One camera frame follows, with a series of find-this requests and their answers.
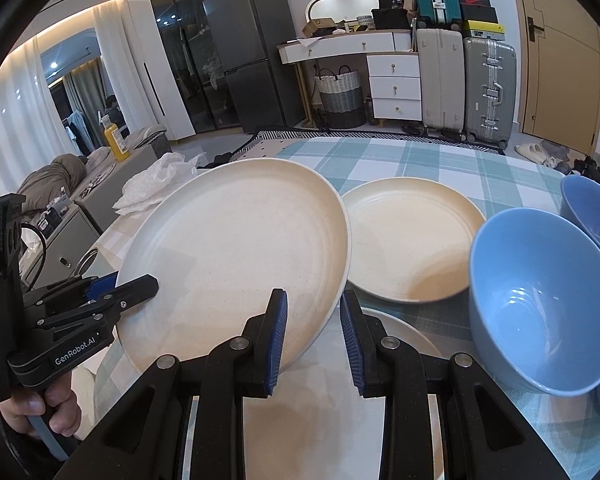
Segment beige slippers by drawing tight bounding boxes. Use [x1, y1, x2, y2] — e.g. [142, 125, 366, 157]
[515, 143, 552, 167]

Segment large blue bowl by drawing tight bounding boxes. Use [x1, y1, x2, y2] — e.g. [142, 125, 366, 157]
[469, 208, 600, 396]

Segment green plaid tablecloth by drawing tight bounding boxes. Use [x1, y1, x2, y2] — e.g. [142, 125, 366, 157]
[92, 136, 600, 480]

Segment white plastic bag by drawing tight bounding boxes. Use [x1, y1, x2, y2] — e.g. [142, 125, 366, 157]
[112, 153, 208, 216]

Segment white dressing table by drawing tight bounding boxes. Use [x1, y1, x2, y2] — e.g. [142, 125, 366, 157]
[277, 28, 414, 129]

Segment yellow bottle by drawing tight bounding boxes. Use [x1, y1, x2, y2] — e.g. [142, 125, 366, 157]
[102, 115, 130, 162]

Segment black bag on dresser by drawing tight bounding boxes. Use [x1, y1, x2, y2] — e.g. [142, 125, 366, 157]
[372, 0, 410, 30]

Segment silver aluminium suitcase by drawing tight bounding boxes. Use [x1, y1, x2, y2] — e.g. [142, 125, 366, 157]
[464, 37, 517, 151]

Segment white drawer unit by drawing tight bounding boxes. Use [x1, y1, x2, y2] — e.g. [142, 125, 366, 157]
[366, 53, 422, 122]

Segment wooden door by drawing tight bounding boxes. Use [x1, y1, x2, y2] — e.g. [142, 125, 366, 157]
[518, 0, 600, 154]

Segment large cream speckled plate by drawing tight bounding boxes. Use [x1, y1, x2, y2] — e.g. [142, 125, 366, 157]
[117, 158, 351, 372]

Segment dark grey refrigerator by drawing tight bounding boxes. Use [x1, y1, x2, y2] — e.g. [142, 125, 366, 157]
[204, 0, 304, 132]

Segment beige suitcase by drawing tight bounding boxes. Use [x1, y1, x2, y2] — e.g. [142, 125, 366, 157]
[416, 28, 465, 132]

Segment woven laundry basket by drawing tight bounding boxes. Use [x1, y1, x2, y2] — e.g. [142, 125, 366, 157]
[314, 65, 366, 129]

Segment black glass cabinet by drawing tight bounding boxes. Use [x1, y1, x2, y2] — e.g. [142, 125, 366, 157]
[150, 0, 239, 133]

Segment person's left hand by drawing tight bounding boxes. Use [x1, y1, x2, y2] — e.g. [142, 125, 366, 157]
[0, 374, 82, 438]

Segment stacked shoe boxes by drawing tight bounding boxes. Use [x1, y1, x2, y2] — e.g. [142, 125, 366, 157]
[458, 0, 505, 41]

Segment oval mirror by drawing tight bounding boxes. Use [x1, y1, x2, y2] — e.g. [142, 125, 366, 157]
[304, 0, 379, 22]

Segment grey sofa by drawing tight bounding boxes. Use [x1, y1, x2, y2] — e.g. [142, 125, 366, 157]
[17, 126, 171, 232]

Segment cream plate underneath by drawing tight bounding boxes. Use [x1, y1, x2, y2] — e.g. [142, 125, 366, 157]
[362, 308, 444, 479]

